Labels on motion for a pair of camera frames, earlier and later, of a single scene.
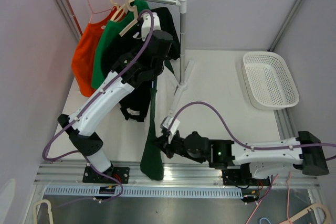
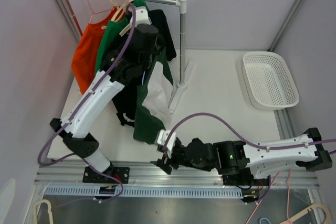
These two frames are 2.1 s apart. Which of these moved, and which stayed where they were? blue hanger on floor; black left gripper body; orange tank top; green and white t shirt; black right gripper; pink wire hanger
Moved: black right gripper; green and white t shirt
Stayed: orange tank top; pink wire hanger; black left gripper body; blue hanger on floor
